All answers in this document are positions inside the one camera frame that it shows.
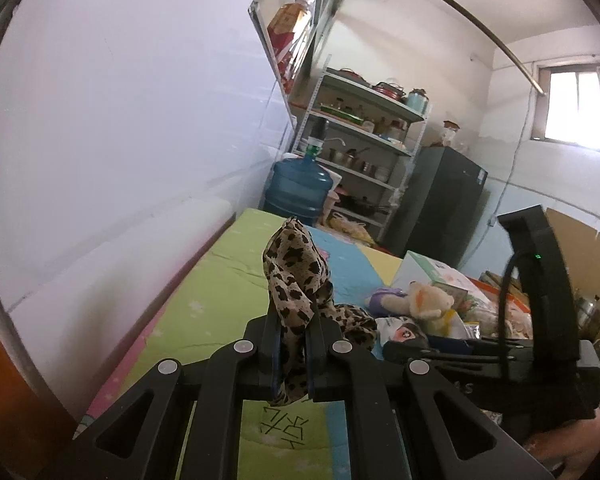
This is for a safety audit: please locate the curved metal rod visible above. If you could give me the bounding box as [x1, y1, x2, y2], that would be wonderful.
[372, 0, 548, 97]

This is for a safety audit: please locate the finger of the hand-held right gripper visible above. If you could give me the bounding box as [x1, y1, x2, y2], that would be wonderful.
[383, 337, 532, 367]

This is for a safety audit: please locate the brown cardboard sheet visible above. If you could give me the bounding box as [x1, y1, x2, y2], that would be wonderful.
[545, 207, 600, 306]

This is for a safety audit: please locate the purple plush toy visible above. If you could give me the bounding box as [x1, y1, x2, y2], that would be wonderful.
[365, 287, 412, 317]

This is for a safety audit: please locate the green tray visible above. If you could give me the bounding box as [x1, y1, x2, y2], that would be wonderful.
[320, 102, 364, 124]

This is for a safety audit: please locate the cartoon face plush doll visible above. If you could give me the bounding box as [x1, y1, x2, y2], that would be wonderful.
[379, 316, 432, 350]

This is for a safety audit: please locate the blue water jug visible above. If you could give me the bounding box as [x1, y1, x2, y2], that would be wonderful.
[263, 152, 333, 226]

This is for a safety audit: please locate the white cardboard box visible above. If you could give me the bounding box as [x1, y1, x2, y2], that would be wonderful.
[390, 250, 496, 311]

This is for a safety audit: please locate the orange shallow box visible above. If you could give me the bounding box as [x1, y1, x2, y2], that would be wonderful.
[460, 274, 533, 341]

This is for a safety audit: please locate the red cooking pot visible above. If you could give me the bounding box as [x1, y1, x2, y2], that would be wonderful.
[373, 81, 408, 101]

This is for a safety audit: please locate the person's right forearm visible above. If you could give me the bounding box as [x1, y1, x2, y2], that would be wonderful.
[522, 407, 600, 480]

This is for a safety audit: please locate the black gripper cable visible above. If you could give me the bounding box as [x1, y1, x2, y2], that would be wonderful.
[497, 252, 523, 381]

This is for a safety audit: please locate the leopard print scarf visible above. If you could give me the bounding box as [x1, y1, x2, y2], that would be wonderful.
[262, 216, 378, 407]

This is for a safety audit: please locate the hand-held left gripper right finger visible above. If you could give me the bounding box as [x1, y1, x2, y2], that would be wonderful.
[304, 317, 556, 480]

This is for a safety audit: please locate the black water pump dispenser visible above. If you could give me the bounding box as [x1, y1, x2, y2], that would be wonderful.
[302, 119, 342, 161]

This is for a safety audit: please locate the glass jar with lid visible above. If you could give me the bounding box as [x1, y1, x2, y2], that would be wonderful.
[441, 120, 462, 148]

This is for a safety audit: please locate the barred window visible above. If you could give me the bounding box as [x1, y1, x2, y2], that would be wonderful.
[530, 62, 600, 156]

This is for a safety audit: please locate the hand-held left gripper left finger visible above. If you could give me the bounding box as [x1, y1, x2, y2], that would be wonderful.
[55, 312, 285, 480]

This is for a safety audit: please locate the teal canister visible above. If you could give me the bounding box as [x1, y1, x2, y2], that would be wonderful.
[406, 88, 430, 115]

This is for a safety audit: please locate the colourful cartoon bed sheet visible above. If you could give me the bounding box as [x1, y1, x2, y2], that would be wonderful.
[77, 207, 406, 480]

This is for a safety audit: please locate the sliding wall window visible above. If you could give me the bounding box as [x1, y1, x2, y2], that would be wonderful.
[249, 0, 342, 128]

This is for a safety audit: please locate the white metal shelf rack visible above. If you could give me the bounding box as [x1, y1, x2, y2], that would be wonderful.
[290, 67, 429, 248]

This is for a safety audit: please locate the cream plush bear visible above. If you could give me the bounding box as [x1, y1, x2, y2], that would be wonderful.
[406, 280, 456, 334]

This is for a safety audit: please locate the black frying pan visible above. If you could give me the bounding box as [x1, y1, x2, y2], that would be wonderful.
[340, 195, 388, 217]

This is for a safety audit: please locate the dark grey fridge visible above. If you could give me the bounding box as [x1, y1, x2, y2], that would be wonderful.
[382, 146, 489, 268]

